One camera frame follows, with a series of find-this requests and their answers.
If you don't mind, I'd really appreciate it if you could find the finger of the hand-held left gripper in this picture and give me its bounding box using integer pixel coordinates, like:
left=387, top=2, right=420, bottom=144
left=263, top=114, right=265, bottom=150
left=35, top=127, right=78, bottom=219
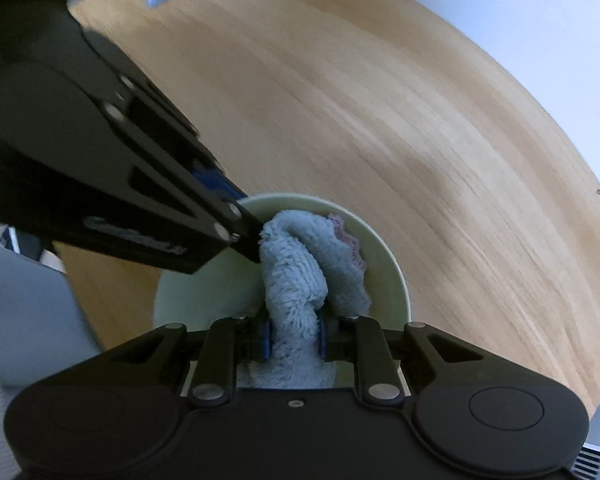
left=0, top=79, right=267, bottom=276
left=130, top=76, right=248, bottom=203

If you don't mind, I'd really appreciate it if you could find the light blue fluffy cloth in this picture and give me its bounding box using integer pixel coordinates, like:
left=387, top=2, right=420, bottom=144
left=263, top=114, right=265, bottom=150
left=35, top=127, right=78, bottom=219
left=237, top=208, right=374, bottom=391

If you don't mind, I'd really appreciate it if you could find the pale green bowl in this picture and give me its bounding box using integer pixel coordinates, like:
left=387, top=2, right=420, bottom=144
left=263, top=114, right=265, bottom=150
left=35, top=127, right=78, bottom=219
left=152, top=192, right=412, bottom=392

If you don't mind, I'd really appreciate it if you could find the grey smooth object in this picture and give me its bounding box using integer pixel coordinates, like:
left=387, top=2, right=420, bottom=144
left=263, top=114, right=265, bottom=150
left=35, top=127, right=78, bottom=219
left=0, top=238, right=107, bottom=480

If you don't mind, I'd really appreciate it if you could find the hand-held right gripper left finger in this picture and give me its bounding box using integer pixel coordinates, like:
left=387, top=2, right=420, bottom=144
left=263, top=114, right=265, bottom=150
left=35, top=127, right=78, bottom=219
left=100, top=314, right=274, bottom=408

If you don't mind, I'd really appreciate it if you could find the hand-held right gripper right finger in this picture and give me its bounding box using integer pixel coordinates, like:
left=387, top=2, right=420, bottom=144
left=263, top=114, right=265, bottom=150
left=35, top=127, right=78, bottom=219
left=318, top=314, right=486, bottom=406

